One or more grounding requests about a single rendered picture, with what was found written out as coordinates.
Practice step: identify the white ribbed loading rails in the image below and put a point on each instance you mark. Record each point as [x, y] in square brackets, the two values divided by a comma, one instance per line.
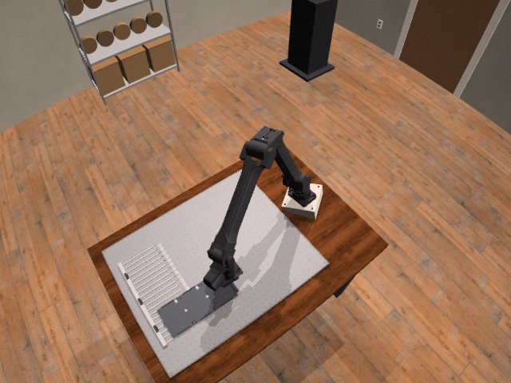
[138, 298]

